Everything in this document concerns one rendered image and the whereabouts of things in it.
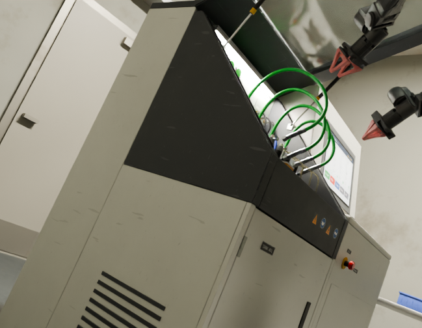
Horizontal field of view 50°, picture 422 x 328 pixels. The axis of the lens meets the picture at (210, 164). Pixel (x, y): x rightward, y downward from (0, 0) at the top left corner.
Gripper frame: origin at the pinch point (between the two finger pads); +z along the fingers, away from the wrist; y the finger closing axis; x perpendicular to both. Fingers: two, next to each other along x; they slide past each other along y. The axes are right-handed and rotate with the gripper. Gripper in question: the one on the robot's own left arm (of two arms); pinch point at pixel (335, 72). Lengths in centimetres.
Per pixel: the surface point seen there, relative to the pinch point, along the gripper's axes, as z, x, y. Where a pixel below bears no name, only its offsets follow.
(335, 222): 39, 32, -26
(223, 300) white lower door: 51, 58, 34
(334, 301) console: 65, 51, -45
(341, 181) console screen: 51, -9, -79
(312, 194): 29.9, 29.9, -2.0
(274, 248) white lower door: 42, 45, 14
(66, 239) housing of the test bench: 98, 12, 52
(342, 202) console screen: 57, -1, -84
